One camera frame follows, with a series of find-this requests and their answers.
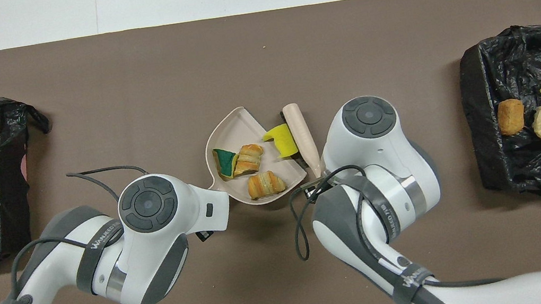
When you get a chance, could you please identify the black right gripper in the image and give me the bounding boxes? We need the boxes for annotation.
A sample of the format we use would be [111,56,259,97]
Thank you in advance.
[302,178,331,199]

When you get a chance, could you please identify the striped croissant bread piece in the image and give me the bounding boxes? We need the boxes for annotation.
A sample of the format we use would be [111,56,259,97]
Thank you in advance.
[245,168,290,201]

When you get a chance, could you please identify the beige brush black bristles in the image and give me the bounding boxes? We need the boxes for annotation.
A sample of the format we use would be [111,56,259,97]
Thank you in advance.
[278,101,324,183]

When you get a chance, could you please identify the small striped bread piece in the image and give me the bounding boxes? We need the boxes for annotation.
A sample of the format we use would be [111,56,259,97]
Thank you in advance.
[229,142,268,179]

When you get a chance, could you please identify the small green yellow sponge piece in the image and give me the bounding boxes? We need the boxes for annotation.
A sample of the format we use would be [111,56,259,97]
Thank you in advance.
[212,145,242,183]

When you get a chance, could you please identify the beige plastic dustpan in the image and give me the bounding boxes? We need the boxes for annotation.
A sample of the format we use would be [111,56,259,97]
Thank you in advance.
[198,98,312,213]

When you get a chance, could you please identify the brown bread roll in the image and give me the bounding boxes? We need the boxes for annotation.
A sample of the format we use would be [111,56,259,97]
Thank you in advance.
[495,97,528,137]

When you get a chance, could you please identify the black bag lined bin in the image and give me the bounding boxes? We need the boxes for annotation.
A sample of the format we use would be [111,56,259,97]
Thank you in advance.
[451,21,541,210]

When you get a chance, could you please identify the brown table mat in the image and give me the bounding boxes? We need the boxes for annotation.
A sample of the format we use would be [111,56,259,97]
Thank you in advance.
[0,0,541,304]

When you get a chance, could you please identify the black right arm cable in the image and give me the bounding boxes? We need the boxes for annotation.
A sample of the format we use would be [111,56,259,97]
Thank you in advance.
[284,144,505,304]

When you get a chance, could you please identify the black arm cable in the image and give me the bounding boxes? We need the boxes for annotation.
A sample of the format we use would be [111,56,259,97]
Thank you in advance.
[0,161,169,304]
[284,144,505,304]

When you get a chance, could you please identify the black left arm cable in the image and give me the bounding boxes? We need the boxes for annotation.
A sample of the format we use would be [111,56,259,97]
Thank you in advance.
[0,161,169,304]

